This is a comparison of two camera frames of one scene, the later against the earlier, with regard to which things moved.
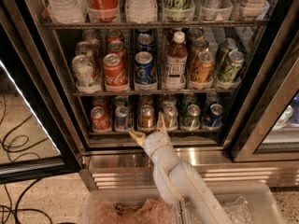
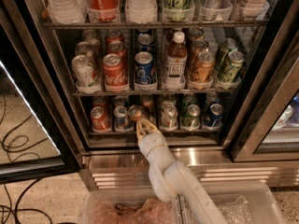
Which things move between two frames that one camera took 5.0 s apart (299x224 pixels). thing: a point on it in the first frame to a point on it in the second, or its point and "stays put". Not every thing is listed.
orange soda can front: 147,119 to 135,112
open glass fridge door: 40,129 stays put
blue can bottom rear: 211,99 stays put
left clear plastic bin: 130,206 stays put
